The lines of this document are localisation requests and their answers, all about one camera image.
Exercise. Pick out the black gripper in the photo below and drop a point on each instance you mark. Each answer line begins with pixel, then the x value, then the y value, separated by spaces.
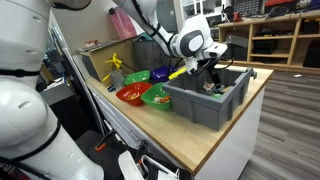
pixel 207 65

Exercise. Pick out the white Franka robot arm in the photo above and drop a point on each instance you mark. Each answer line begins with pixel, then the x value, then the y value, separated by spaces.
pixel 23 110

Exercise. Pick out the white plush with orange bow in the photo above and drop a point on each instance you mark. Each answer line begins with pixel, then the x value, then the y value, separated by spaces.
pixel 208 87

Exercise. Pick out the yellow plush toy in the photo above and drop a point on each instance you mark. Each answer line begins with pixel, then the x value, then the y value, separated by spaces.
pixel 227 89

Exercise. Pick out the green plush toy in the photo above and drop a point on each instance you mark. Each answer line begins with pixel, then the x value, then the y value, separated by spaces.
pixel 217 96

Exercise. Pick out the grey plastic container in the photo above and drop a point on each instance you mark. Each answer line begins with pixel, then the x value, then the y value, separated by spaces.
pixel 200 110

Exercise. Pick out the purple plastic bowl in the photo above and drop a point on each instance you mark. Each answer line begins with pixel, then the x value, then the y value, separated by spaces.
pixel 161 74

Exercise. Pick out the orange tiger plush toy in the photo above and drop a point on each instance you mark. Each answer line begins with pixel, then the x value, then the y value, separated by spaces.
pixel 162 99

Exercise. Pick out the green plastic bowl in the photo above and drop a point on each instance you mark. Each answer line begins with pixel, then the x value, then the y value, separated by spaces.
pixel 136 77
pixel 151 100

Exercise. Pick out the yellow orange small toy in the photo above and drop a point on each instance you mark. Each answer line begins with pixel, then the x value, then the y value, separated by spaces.
pixel 133 96

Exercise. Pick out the red plastic bowl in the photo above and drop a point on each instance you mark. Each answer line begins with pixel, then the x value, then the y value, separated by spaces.
pixel 131 95

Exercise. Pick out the black storage box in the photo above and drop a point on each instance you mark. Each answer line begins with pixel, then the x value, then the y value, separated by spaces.
pixel 240 53
pixel 265 46

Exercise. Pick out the grey metal box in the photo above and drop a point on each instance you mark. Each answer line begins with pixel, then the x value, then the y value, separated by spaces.
pixel 238 40

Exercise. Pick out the red tool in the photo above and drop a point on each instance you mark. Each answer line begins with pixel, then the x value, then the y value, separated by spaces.
pixel 237 16

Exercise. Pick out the grey fabric bin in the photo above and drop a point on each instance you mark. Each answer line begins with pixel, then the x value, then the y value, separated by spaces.
pixel 148 55

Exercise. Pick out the white shelf unit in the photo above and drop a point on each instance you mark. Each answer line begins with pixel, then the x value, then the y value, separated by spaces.
pixel 196 8

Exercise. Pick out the teal cloth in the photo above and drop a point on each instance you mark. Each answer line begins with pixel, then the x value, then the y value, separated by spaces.
pixel 145 36

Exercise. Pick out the white paper scrap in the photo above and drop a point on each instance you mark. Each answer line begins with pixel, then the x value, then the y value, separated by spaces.
pixel 297 75

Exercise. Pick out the wooden shelf unit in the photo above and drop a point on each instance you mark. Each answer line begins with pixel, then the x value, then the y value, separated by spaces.
pixel 290 40

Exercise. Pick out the translucent plastic cup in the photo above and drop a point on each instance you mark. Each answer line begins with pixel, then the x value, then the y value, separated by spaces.
pixel 117 79

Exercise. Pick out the small blue object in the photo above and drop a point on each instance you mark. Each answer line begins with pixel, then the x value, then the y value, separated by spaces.
pixel 111 88

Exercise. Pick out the pink translucent storage bin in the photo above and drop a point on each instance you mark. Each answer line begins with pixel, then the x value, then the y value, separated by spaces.
pixel 123 25

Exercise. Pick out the brown cardboard box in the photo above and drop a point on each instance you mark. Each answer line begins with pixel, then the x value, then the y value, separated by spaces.
pixel 100 61

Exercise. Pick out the black clamp with orange tip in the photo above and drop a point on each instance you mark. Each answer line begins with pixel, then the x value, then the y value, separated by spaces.
pixel 104 140

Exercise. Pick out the red white small item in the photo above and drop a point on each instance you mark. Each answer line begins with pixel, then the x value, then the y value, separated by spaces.
pixel 91 42

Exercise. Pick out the grey side desk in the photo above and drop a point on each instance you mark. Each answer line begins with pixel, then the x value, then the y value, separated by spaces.
pixel 58 91

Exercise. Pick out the brown framed glass door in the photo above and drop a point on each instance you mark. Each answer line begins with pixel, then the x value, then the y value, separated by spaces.
pixel 55 63

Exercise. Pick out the white metal frame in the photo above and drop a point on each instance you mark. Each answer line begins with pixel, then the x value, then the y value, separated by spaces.
pixel 160 165

